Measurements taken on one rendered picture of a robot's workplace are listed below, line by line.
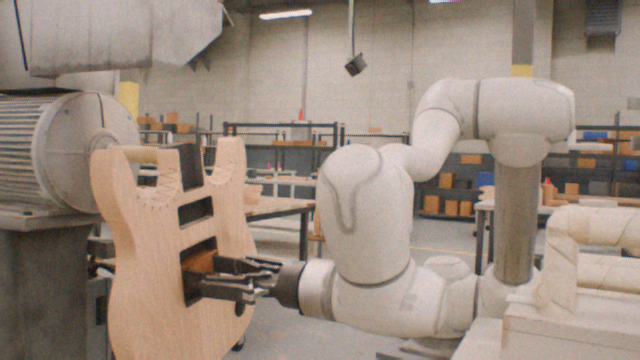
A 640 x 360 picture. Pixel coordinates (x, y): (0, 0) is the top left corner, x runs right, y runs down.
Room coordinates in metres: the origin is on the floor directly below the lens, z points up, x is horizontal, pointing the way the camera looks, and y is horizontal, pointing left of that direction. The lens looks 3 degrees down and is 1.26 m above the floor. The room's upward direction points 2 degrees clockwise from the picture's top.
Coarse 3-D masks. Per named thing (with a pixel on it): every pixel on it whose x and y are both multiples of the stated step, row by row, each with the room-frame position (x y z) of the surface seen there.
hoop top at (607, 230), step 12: (552, 216) 0.52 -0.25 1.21; (564, 216) 0.52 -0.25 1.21; (576, 216) 0.51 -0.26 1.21; (588, 216) 0.51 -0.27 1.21; (600, 216) 0.50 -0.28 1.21; (612, 216) 0.50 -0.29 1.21; (624, 216) 0.50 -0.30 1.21; (636, 216) 0.49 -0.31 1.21; (564, 228) 0.51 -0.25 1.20; (576, 228) 0.51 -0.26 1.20; (588, 228) 0.50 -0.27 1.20; (600, 228) 0.50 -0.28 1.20; (612, 228) 0.49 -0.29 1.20; (624, 228) 0.49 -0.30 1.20; (636, 228) 0.48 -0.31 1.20; (576, 240) 0.51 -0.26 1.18; (588, 240) 0.50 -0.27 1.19; (600, 240) 0.50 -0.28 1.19; (612, 240) 0.49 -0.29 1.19; (624, 240) 0.49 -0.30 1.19; (636, 240) 0.48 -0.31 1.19
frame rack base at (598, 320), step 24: (528, 288) 0.64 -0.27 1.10; (504, 312) 0.53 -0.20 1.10; (528, 312) 0.53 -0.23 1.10; (576, 312) 0.54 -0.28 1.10; (600, 312) 0.54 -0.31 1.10; (624, 312) 0.54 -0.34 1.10; (504, 336) 0.53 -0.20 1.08; (528, 336) 0.51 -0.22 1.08; (552, 336) 0.50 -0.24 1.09; (576, 336) 0.49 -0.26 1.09; (600, 336) 0.48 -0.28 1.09; (624, 336) 0.47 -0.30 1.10
